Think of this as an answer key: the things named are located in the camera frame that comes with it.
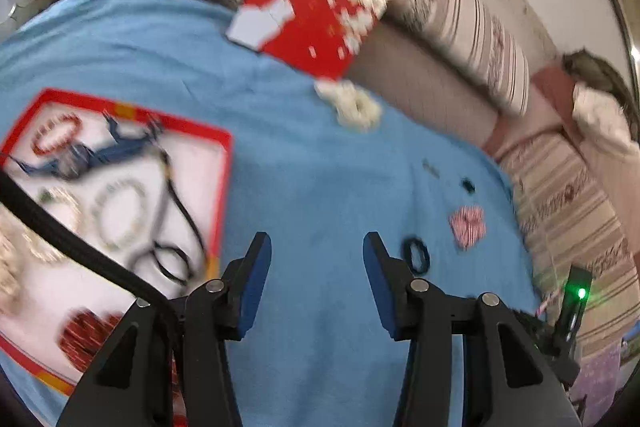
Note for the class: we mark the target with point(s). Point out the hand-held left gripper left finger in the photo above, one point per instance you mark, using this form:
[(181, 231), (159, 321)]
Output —
[(255, 277)]

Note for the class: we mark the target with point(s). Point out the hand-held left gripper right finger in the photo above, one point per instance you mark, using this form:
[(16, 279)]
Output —
[(380, 287)]

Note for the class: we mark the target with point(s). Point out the red tray box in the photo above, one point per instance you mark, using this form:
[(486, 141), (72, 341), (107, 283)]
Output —
[(200, 157)]

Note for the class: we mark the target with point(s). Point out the red polka dot scrunchie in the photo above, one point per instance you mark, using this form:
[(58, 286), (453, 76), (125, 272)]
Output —
[(85, 337)]

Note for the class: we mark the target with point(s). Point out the white cherry print scrunchie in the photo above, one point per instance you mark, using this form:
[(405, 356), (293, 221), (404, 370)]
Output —
[(6, 267)]

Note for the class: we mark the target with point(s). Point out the lilac cloth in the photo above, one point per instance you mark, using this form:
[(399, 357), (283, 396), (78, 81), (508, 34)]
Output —
[(597, 382)]

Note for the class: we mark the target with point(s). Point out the striped sofa seat cushion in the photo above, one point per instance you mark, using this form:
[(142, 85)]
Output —
[(565, 207)]

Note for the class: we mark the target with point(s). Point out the red checkered scrunchie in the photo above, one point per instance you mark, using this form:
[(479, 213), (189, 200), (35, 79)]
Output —
[(467, 227)]

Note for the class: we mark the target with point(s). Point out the silver hair clip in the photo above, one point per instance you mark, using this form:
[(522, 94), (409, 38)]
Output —
[(430, 169)]

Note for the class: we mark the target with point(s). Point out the small black hair clip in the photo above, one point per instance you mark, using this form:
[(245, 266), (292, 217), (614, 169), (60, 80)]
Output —
[(468, 185)]

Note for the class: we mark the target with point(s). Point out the cream dotted scrunchie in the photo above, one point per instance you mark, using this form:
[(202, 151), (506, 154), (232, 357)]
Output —
[(355, 107)]

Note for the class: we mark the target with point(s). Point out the white cloth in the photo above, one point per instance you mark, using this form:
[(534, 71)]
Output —
[(600, 117)]

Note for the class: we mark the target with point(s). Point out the grey sofa cushion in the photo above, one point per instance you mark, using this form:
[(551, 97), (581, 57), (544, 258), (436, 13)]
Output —
[(425, 87)]

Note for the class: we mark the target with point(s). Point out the grey fuzzy cloth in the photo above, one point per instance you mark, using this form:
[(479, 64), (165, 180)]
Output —
[(595, 69)]

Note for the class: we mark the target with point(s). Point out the red floral box lid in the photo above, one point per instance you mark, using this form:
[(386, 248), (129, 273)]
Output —
[(305, 17)]

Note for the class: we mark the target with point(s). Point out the striped floral pillow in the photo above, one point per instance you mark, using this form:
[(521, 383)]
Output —
[(450, 7)]

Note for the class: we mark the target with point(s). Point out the pink sofa frame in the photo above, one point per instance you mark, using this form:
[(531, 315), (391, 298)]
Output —
[(545, 112)]

